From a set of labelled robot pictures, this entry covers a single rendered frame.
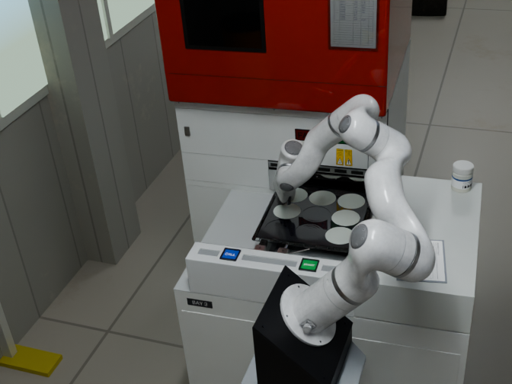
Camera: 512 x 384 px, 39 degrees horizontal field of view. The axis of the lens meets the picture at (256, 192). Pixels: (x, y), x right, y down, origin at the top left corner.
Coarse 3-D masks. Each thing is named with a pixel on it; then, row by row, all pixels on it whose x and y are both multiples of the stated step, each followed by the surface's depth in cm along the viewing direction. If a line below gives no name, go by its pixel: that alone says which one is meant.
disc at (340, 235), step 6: (336, 228) 251; (342, 228) 251; (330, 234) 248; (336, 234) 248; (342, 234) 248; (348, 234) 247; (330, 240) 245; (336, 240) 245; (342, 240) 245; (348, 240) 245
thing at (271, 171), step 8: (272, 168) 279; (272, 176) 280; (312, 176) 275; (320, 176) 274; (328, 176) 273; (336, 176) 272; (344, 176) 271; (352, 176) 271; (360, 176) 270; (272, 184) 282
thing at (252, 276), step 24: (192, 264) 233; (216, 264) 230; (240, 264) 228; (264, 264) 227; (288, 264) 227; (336, 264) 225; (192, 288) 239; (216, 288) 235; (240, 288) 232; (264, 288) 229
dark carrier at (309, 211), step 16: (336, 192) 270; (352, 192) 269; (272, 208) 264; (304, 208) 262; (320, 208) 262; (336, 208) 261; (272, 224) 255; (288, 224) 255; (304, 224) 254; (320, 224) 253; (336, 224) 253; (288, 240) 247; (304, 240) 246; (320, 240) 246
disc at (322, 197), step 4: (316, 192) 271; (320, 192) 271; (324, 192) 270; (328, 192) 270; (312, 196) 269; (316, 196) 269; (320, 196) 268; (324, 196) 268; (328, 196) 268; (332, 196) 268; (312, 200) 266; (316, 200) 266; (320, 200) 266; (324, 200) 266; (328, 200) 265; (332, 200) 265; (316, 204) 264; (320, 204) 264; (324, 204) 264; (328, 204) 263
